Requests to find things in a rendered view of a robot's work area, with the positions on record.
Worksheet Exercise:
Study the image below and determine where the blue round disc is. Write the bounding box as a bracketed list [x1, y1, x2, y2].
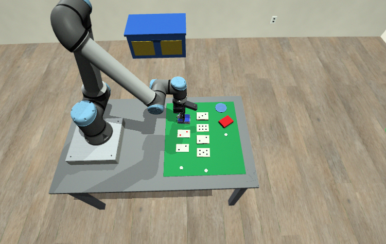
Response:
[215, 103, 227, 113]

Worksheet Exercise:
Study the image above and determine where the red rectangular tile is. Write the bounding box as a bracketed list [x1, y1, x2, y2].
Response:
[219, 115, 234, 128]

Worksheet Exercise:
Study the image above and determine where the green felt mat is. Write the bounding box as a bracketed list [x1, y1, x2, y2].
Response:
[164, 102, 246, 177]

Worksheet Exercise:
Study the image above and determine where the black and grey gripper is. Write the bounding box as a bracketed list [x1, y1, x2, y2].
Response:
[172, 100, 185, 122]

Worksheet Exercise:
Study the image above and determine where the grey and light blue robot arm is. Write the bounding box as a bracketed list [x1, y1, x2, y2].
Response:
[50, 0, 198, 146]

